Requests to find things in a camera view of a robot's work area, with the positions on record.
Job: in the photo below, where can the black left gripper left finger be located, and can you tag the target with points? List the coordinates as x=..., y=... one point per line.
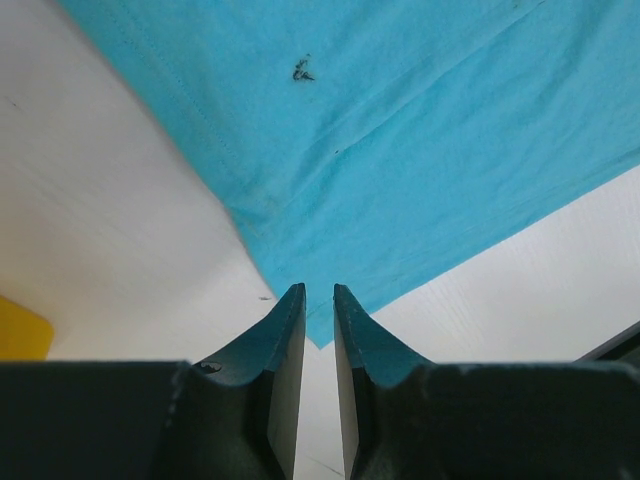
x=236, y=416

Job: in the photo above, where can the yellow plastic bin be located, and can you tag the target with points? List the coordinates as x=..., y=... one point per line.
x=24, y=335

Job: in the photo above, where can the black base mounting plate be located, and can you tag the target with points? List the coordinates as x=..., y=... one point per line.
x=623, y=347

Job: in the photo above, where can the cyan t shirt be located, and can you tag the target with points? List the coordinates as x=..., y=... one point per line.
x=379, y=144

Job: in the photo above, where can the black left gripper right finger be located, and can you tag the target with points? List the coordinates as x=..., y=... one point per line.
x=404, y=416

